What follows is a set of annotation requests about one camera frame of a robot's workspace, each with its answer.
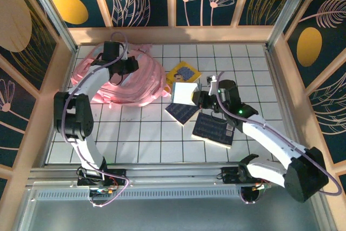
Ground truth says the slotted grey metal strip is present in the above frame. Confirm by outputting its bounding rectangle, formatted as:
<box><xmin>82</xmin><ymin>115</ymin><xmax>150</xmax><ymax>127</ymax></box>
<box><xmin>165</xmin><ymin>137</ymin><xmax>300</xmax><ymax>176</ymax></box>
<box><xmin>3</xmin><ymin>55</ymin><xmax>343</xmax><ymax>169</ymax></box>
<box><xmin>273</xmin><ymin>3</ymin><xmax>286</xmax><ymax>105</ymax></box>
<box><xmin>35</xmin><ymin>189</ymin><xmax>244</xmax><ymax>200</ymax></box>

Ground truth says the yellow illustrated book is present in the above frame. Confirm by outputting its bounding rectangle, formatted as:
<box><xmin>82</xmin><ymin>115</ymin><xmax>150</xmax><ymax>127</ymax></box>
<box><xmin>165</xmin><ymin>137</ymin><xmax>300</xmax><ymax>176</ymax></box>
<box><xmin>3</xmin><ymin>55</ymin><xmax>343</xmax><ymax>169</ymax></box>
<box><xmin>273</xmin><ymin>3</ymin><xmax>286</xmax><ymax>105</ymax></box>
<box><xmin>165</xmin><ymin>61</ymin><xmax>202</xmax><ymax>84</ymax></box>

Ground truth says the grey notebook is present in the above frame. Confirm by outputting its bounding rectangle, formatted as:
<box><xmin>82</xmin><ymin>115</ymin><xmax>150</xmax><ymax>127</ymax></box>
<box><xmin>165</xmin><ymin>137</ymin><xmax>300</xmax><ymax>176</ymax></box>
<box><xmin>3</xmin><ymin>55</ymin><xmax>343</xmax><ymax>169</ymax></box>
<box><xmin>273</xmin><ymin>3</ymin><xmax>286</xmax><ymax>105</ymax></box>
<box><xmin>171</xmin><ymin>81</ymin><xmax>202</xmax><ymax>106</ymax></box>

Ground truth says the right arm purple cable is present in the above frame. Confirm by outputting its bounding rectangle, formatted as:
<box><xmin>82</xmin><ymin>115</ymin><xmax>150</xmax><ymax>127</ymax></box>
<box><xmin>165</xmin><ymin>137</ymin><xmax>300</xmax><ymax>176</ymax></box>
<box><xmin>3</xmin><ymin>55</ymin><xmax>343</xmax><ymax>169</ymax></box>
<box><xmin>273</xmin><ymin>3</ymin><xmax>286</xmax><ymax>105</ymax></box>
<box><xmin>209</xmin><ymin>71</ymin><xmax>343</xmax><ymax>204</ymax></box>

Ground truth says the pink school backpack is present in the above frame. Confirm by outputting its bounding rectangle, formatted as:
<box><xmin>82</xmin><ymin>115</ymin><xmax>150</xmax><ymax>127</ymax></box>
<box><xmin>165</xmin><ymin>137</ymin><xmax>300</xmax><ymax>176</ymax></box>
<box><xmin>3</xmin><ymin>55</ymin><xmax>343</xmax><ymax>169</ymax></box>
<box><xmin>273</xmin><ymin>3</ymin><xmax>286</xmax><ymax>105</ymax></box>
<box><xmin>70</xmin><ymin>43</ymin><xmax>172</xmax><ymax>107</ymax></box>

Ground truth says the aluminium side rail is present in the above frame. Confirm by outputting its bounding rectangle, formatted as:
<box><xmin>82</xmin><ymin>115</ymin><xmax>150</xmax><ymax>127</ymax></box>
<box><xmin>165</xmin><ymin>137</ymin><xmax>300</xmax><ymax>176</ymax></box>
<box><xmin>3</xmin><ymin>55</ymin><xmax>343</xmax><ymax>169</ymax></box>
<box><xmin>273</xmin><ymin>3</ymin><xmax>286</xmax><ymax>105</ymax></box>
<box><xmin>263</xmin><ymin>44</ymin><xmax>301</xmax><ymax>161</ymax></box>

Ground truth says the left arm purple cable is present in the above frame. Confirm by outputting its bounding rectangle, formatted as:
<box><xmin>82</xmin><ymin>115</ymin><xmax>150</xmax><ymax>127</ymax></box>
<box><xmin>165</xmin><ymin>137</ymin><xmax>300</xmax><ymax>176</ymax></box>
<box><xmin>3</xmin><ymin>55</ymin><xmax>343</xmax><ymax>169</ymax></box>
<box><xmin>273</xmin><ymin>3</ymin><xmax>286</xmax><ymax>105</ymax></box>
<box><xmin>61</xmin><ymin>32</ymin><xmax>132</xmax><ymax>207</ymax></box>

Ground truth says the aluminium corner post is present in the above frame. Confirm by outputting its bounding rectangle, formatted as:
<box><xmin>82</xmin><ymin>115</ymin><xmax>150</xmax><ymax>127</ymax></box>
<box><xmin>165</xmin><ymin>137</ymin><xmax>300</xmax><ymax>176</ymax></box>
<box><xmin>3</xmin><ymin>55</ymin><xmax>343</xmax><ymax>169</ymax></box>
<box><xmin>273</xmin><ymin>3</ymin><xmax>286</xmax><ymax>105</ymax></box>
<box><xmin>266</xmin><ymin>0</ymin><xmax>317</xmax><ymax>50</ymax></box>
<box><xmin>20</xmin><ymin>0</ymin><xmax>79</xmax><ymax>53</ymax></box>

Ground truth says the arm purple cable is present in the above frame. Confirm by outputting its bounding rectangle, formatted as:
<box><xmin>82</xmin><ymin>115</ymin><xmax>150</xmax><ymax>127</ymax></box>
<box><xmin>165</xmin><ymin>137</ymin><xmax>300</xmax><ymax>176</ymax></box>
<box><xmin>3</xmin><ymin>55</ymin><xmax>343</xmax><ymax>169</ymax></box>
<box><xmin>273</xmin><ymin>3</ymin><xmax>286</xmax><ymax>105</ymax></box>
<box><xmin>61</xmin><ymin>32</ymin><xmax>132</xmax><ymax>207</ymax></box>
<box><xmin>209</xmin><ymin>71</ymin><xmax>343</xmax><ymax>204</ymax></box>

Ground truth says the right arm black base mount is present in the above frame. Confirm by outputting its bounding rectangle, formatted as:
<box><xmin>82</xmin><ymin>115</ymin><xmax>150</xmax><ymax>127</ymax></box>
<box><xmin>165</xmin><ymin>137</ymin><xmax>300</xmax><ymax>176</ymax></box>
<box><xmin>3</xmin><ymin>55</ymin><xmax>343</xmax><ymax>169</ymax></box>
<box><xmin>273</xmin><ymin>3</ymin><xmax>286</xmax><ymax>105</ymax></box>
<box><xmin>220</xmin><ymin>166</ymin><xmax>271</xmax><ymax>186</ymax></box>

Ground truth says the long aluminium mounting rail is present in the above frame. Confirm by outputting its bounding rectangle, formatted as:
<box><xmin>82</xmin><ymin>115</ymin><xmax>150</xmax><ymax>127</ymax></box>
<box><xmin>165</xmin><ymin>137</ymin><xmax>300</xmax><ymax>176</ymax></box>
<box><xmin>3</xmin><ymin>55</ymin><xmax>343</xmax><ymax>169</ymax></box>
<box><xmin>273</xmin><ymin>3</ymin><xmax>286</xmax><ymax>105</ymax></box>
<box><xmin>25</xmin><ymin>162</ymin><xmax>321</xmax><ymax>188</ymax></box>

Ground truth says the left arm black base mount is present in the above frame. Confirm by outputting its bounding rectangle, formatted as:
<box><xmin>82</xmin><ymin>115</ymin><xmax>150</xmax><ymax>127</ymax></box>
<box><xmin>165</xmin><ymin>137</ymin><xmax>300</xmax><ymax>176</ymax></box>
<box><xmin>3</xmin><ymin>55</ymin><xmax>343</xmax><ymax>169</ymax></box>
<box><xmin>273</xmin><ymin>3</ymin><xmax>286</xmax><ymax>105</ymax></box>
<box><xmin>77</xmin><ymin>168</ymin><xmax>128</xmax><ymax>187</ymax></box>

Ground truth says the small electronics board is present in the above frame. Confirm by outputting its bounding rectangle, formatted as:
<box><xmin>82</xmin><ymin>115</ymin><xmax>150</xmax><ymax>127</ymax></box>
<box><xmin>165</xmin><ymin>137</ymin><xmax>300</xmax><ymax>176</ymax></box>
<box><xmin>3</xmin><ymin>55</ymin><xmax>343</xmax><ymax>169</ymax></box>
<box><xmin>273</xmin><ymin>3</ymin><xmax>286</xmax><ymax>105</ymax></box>
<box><xmin>251</xmin><ymin>182</ymin><xmax>271</xmax><ymax>191</ymax></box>
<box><xmin>90</xmin><ymin>187</ymin><xmax>119</xmax><ymax>196</ymax></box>

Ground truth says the dark blue patterned notebook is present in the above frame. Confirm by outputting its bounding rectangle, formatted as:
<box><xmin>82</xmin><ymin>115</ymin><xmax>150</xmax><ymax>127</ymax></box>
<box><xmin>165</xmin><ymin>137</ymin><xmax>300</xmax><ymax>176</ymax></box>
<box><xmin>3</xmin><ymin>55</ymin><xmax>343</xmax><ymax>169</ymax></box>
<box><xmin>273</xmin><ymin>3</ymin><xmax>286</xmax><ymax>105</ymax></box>
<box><xmin>165</xmin><ymin>103</ymin><xmax>201</xmax><ymax>127</ymax></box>
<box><xmin>191</xmin><ymin>112</ymin><xmax>235</xmax><ymax>149</ymax></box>

